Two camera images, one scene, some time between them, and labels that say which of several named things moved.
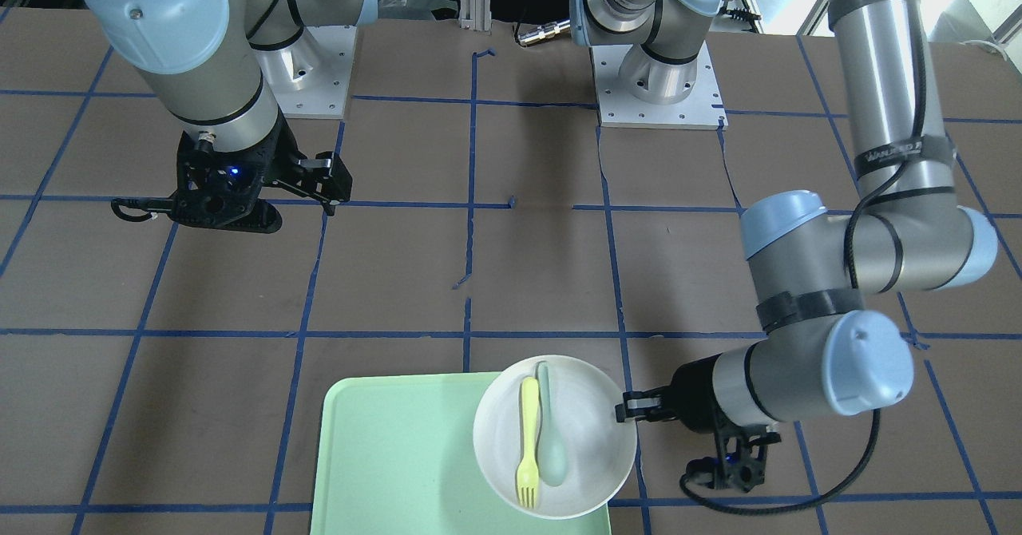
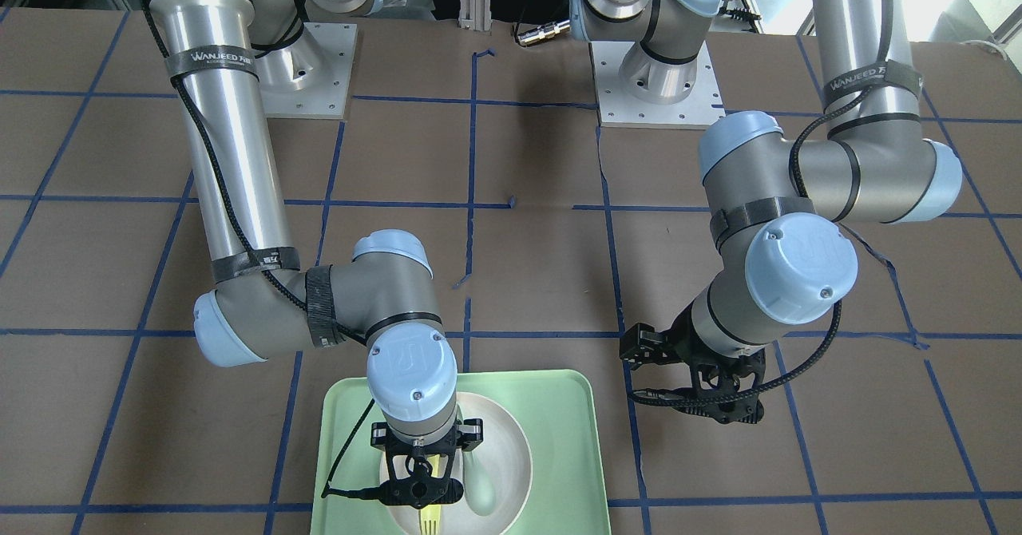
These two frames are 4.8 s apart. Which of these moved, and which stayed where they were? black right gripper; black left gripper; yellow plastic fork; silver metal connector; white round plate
Moved: yellow plastic fork; white round plate; black left gripper; black right gripper
Stayed: silver metal connector
